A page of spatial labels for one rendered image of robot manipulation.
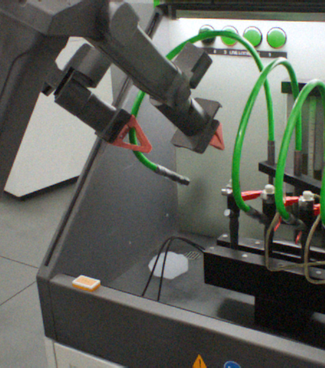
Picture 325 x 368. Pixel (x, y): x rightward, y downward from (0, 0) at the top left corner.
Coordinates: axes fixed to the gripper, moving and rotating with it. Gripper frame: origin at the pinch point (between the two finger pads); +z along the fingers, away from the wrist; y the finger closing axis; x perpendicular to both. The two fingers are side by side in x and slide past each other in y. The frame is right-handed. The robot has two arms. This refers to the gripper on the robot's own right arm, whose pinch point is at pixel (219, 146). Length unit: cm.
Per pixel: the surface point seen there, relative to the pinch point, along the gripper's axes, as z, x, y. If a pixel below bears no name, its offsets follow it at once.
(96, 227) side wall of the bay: 8.5, 29.4, -23.5
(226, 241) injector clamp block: 21.5, 4.5, -13.2
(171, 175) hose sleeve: 1.7, 9.4, -8.1
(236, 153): -6.8, -10.6, -2.9
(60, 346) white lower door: 11, 24, -51
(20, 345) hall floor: 96, 134, -76
